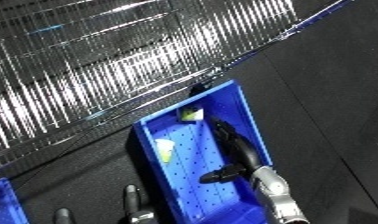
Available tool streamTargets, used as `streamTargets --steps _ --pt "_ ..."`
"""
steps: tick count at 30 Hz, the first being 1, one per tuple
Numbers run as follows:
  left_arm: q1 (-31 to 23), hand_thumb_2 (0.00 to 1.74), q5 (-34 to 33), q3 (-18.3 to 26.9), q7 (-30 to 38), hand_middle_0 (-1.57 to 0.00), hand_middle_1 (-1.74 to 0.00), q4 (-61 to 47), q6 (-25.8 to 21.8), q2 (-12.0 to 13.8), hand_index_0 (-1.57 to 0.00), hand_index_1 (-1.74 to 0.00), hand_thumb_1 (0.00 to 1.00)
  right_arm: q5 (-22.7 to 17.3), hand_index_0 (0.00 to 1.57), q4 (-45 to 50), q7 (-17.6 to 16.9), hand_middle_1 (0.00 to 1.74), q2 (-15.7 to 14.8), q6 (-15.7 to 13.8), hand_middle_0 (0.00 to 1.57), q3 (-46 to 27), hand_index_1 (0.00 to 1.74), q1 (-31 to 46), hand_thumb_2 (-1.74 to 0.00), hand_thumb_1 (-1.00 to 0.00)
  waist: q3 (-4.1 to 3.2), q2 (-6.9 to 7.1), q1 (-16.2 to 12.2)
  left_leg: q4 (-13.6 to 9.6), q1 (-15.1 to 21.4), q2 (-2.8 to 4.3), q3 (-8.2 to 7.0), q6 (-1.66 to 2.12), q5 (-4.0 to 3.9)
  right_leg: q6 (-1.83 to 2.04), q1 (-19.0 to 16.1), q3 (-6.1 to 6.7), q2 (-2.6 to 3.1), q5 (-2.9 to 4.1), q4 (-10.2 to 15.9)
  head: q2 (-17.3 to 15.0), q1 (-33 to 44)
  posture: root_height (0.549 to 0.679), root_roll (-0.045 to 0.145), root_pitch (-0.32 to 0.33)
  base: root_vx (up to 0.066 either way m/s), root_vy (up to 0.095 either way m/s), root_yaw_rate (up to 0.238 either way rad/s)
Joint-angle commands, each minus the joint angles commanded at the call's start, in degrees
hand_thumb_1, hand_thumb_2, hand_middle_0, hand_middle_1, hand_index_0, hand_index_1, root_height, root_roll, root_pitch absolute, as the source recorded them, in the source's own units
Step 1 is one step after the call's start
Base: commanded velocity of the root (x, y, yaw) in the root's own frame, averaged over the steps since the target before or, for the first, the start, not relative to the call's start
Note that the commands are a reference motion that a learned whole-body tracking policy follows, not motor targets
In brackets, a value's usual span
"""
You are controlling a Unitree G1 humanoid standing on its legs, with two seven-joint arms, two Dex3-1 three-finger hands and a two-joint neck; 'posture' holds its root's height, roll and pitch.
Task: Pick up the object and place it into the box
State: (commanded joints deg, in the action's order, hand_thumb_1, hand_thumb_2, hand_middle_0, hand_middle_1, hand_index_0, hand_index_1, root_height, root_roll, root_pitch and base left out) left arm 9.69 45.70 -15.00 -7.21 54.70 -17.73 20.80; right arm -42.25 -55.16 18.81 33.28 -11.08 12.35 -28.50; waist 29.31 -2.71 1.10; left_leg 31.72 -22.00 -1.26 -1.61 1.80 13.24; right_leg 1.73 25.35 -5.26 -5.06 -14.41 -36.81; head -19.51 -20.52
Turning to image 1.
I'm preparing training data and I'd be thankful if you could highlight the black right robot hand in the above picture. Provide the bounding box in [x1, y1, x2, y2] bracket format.
[197, 116, 266, 185]

